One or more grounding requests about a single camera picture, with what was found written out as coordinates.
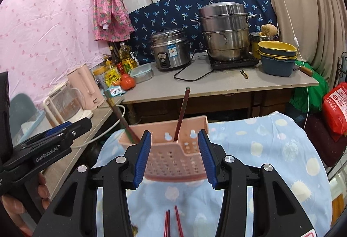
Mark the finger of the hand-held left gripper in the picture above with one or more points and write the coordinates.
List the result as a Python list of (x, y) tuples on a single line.
[(58, 128), (81, 128)]

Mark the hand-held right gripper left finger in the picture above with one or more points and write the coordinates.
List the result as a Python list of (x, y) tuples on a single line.
[(142, 158)]

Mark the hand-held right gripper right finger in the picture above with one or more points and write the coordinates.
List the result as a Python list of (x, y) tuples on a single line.
[(207, 158)]

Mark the pink perforated utensil holder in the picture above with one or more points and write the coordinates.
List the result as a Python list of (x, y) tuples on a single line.
[(173, 161)]

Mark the dark brown chopstick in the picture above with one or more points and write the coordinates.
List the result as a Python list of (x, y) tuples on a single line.
[(127, 128), (182, 112)]

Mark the person's left hand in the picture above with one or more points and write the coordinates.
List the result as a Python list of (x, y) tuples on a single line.
[(16, 212)]

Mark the light blue plastic bin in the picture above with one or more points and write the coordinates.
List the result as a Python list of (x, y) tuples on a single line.
[(24, 120)]

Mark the pink electric kettle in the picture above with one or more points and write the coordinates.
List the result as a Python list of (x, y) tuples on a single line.
[(84, 85)]

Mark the blue printed tablecloth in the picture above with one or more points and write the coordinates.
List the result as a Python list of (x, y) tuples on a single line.
[(257, 158)]

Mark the small blue white packet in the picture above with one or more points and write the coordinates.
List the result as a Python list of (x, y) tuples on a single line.
[(116, 90)]

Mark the yellow lidded jar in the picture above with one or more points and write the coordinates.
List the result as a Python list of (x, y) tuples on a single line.
[(99, 77)]

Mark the yellow seasoning packet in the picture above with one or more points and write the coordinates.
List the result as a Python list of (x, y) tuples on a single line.
[(112, 76)]

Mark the red tomato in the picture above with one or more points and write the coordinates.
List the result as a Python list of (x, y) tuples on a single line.
[(127, 82)]

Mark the red chopstick black band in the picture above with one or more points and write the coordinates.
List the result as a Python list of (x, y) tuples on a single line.
[(167, 223), (179, 222)]

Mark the wooden side table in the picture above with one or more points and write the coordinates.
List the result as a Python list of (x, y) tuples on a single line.
[(206, 85)]

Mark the dark sauce bottle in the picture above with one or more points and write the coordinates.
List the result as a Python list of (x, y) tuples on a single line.
[(113, 54)]

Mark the clear food container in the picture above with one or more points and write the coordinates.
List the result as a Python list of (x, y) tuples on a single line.
[(141, 73)]

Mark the cooking oil bottle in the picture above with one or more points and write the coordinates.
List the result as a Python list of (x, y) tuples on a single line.
[(127, 59)]

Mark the small thread snips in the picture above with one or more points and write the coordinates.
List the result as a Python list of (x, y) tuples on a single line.
[(244, 74)]

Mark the pink dotted sheet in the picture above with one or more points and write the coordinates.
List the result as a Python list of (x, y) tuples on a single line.
[(46, 36)]

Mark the black induction cooker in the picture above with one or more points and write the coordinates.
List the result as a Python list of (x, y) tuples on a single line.
[(244, 62)]

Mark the steel rice cooker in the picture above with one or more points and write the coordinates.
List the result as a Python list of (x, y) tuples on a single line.
[(169, 52)]

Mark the blue bowl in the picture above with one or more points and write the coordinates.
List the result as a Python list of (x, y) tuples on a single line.
[(278, 66)]

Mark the pink patterned garment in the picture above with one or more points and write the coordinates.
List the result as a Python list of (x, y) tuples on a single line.
[(108, 9)]

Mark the steel steamer pot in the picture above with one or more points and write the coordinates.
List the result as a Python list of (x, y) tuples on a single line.
[(225, 36)]

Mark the green plastic bag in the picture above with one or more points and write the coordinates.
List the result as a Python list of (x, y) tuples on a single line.
[(311, 90)]

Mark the yellow bowl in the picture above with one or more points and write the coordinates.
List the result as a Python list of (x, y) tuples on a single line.
[(276, 46), (278, 54)]

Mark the red plastic bag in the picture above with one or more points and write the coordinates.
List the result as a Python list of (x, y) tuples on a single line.
[(336, 109)]

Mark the loofah sponge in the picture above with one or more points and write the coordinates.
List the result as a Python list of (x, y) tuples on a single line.
[(269, 30)]

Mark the navy printed cloth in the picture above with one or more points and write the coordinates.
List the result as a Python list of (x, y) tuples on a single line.
[(173, 15)]

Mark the beige curtain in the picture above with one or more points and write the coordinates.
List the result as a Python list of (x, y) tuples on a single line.
[(311, 4)]

